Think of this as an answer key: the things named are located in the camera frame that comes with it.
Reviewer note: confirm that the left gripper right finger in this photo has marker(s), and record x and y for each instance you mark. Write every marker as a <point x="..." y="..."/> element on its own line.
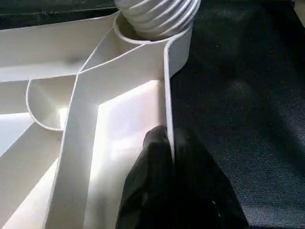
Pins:
<point x="205" y="191"/>

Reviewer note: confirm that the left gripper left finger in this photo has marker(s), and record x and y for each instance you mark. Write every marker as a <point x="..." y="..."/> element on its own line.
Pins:
<point x="145" y="186"/>

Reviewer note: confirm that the white plastic table top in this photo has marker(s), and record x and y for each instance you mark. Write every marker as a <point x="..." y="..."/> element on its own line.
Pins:
<point x="114" y="124"/>

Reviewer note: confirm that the white plastic table leg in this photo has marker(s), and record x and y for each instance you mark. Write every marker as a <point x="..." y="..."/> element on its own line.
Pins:
<point x="159" y="16"/>

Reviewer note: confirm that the black work mat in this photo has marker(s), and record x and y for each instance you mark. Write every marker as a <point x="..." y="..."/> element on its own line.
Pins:
<point x="248" y="105"/>

